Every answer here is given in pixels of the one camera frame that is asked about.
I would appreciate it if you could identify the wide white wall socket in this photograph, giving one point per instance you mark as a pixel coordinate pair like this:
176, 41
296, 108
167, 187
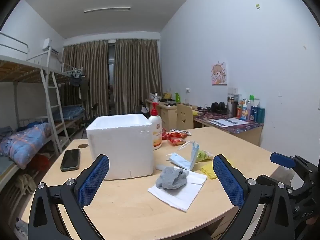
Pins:
232, 90

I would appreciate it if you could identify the wooden chair with smiley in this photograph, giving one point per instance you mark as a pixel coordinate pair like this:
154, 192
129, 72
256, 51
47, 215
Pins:
184, 117

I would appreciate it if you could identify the black tripod stand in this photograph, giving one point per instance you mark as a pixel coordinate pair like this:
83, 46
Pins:
143, 108

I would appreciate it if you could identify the beige bundle under bed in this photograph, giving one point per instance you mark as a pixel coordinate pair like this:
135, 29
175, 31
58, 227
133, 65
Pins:
25, 183

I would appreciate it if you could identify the blue plaid mattress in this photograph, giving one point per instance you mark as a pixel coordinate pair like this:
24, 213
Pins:
70, 112

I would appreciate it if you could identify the dark clothes pile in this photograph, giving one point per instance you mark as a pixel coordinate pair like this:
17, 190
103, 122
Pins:
6, 133

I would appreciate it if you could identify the blue orange plaid quilt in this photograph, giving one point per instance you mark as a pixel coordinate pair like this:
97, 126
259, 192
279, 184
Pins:
27, 142

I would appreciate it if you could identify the blue face mask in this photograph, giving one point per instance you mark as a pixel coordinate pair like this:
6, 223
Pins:
180, 161

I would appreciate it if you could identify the white air conditioner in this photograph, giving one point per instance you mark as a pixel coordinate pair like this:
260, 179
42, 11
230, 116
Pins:
51, 45

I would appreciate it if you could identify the red orange snack packet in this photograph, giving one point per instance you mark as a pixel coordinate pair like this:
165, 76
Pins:
177, 135
178, 142

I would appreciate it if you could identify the green plastic bottle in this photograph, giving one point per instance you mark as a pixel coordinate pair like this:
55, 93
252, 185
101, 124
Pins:
178, 98

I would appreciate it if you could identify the cartoon wall poster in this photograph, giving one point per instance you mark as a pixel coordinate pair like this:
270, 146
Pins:
219, 73

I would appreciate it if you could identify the printed paper sheets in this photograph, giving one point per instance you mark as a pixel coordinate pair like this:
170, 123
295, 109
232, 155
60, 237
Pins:
228, 122

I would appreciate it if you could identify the yellow foam fruit net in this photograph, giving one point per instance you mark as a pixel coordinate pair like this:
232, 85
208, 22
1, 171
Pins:
208, 171

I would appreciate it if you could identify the white lotion pump bottle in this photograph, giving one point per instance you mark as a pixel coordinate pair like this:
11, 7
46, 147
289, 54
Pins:
156, 132

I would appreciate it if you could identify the light wooden desk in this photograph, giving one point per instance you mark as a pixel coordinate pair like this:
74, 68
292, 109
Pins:
168, 116

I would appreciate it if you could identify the black smartphone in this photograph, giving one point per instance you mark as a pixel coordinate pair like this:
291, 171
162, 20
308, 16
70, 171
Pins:
70, 159

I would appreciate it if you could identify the red bag under bed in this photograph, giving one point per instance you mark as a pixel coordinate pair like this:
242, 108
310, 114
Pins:
41, 162

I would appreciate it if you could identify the green yellow snack packet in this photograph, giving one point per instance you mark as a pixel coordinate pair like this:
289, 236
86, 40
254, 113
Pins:
203, 155

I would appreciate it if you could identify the hanging dark clothes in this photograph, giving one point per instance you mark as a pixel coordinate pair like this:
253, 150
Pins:
80, 85

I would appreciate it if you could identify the brown curtain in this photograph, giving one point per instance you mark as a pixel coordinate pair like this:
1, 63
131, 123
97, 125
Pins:
85, 80
137, 77

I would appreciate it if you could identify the blue garment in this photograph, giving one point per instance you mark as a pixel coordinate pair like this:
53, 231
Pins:
32, 125

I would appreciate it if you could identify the white paper tissue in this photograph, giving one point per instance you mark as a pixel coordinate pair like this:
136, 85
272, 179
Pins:
180, 197

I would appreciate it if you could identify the yellow cloth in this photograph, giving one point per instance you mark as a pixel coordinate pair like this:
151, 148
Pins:
195, 113

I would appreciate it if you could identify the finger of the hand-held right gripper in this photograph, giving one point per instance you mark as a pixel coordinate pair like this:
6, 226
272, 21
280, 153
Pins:
282, 160
266, 179

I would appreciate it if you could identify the white bunk bed ladder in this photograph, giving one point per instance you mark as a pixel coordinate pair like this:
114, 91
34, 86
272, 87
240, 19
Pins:
56, 105

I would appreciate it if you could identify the white clothes hanger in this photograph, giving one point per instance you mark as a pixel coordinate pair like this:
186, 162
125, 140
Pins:
72, 70

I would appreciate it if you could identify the row of toiletry bottles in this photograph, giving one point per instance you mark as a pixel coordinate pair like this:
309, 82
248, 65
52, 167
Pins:
250, 111

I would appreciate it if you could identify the white foam box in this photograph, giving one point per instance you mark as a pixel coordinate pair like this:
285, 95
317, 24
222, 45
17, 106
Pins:
120, 150

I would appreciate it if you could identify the grey sock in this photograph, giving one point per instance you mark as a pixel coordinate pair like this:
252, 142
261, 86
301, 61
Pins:
171, 178

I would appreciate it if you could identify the white black snack wrapper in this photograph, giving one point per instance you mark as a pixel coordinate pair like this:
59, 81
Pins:
182, 131

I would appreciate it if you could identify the dark red snack packet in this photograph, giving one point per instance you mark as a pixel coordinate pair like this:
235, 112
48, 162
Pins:
165, 135

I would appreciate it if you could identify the ceiling tube light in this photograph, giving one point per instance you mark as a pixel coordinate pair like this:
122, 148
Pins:
107, 10

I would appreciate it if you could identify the desk with patterned cover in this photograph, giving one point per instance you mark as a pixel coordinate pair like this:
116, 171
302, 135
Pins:
240, 132

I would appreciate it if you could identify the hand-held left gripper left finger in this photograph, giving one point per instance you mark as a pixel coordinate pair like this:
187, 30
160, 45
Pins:
93, 180

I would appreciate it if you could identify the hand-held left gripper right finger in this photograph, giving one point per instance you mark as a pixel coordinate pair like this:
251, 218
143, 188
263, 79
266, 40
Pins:
228, 180

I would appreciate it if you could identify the black headphones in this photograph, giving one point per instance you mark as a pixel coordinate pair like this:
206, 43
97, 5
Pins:
218, 107

